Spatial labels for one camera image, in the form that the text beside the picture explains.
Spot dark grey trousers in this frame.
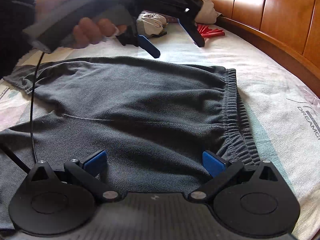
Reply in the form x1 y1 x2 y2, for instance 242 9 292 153
0 56 262 230

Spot left forearm black sleeve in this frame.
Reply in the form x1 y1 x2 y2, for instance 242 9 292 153
1 0 36 77

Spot red folding fan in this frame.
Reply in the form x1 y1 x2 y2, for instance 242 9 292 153
196 23 225 38

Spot folded floral pink quilt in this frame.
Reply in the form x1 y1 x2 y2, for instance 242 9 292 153
139 0 223 25

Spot bundled grey white cloth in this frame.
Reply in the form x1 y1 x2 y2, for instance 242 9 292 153
136 11 168 38

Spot striped pastel bed sheet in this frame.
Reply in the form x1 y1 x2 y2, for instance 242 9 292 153
1 24 319 239

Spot wooden orange headboard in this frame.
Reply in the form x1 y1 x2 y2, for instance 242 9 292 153
212 0 319 95

